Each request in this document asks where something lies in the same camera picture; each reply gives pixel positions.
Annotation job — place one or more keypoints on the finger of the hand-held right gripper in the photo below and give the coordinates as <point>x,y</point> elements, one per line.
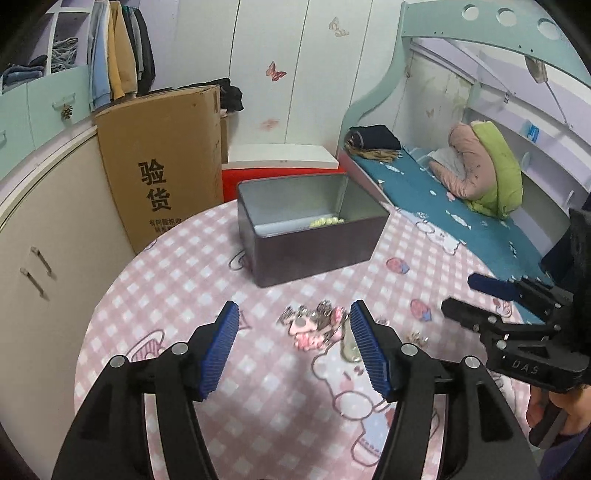
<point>461,314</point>
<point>489,284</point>

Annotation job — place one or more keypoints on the white pillow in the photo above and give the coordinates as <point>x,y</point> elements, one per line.
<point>443,159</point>

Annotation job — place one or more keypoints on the dark hanging jacket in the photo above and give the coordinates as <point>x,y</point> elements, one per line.
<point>147,55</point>

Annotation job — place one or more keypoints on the pale butterfly sticker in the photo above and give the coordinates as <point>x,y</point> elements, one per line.
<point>338,27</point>

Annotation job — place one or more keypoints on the pink butterfly sticker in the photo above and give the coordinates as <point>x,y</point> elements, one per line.
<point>275,71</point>

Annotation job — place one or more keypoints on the beige cabinet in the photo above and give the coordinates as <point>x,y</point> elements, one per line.
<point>46,230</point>

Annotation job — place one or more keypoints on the folded grey denim clothes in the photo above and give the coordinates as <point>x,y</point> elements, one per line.
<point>63,55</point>

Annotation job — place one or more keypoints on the pink quilt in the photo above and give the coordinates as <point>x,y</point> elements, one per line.
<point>461,138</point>

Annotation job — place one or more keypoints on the grey metal tin box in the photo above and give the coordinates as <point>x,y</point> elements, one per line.
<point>314,258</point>

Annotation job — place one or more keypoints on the grey hanging garment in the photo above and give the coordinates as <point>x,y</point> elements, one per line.
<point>136,41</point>

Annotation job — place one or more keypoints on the white wardrobe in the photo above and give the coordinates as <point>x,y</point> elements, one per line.
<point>258,46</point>

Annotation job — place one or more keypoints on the mustard hanging jacket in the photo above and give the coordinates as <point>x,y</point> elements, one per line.
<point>122,55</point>

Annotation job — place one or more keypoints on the white bedside shelf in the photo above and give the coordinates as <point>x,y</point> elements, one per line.
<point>554,157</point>

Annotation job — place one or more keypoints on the purple open shelf unit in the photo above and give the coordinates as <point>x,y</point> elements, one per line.
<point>69,23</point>

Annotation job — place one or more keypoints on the light blue hanging jacket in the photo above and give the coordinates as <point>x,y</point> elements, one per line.
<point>99,60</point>

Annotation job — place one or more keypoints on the tall cardboard box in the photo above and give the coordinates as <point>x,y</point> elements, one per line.
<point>161,152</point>

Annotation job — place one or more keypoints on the folded blue jeans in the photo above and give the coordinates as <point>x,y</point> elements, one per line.
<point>23,74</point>

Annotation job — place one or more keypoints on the pine cone ornament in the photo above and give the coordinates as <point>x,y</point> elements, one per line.
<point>67,112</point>

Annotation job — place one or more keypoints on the pink checkered tablecloth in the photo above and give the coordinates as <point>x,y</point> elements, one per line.
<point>277,415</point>

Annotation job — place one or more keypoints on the blue patterned bed sheet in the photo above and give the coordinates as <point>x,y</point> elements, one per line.
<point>415,184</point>

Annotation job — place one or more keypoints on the faded red butterfly sticker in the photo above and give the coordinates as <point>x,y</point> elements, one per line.
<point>270,123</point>

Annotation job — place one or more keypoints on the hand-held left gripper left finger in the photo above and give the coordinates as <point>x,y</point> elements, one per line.
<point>221,350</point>

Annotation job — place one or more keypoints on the green quilt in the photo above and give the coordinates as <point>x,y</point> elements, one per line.
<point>503,175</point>

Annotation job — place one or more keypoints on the person's right hand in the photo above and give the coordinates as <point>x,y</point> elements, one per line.
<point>579,413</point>

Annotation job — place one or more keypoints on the tan folded cloth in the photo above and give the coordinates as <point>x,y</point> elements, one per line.
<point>374,156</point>

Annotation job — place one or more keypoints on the teal drawer unit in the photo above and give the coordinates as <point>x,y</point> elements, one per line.
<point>41,110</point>

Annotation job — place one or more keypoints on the white board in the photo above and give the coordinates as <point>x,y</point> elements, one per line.
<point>277,154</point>

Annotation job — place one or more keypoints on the black clothes pile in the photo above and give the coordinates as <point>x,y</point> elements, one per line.
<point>231,94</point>

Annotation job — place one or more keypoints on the teal bunk bed frame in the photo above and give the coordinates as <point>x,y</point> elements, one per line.
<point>438,23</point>

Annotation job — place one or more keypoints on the small metal earrings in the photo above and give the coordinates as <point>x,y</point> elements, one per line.
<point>417,337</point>

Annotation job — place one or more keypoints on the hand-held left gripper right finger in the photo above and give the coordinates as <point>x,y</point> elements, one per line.
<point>369,350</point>

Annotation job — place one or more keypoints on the small blue box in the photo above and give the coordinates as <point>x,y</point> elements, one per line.
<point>533,132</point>

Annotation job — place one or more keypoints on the folded dark clothes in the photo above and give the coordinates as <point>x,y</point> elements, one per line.
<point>374,136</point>

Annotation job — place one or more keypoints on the clip-on lamp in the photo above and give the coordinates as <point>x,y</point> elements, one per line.
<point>536,69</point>

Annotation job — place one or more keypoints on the red box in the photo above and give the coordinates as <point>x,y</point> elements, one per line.
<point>228,184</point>

